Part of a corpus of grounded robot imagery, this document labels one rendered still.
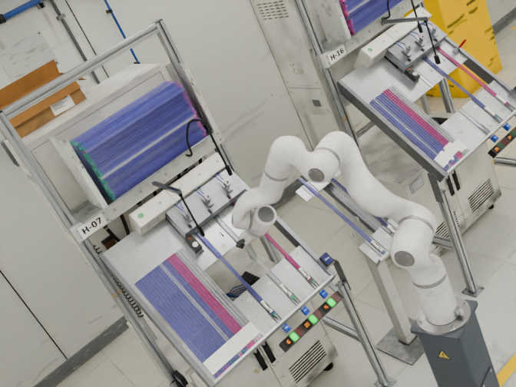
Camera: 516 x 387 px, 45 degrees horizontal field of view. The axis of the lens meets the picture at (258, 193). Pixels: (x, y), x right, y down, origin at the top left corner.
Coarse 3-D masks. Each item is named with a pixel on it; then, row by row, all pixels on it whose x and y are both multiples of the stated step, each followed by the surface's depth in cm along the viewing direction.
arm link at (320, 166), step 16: (272, 144) 208; (288, 144) 203; (304, 144) 202; (272, 160) 208; (288, 160) 204; (304, 160) 195; (320, 160) 192; (336, 160) 195; (272, 176) 212; (288, 176) 214; (304, 176) 198; (320, 176) 193
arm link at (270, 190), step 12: (264, 168) 215; (264, 180) 216; (276, 180) 213; (252, 192) 224; (264, 192) 219; (276, 192) 217; (240, 204) 224; (252, 204) 222; (264, 204) 222; (240, 216) 225; (240, 228) 231
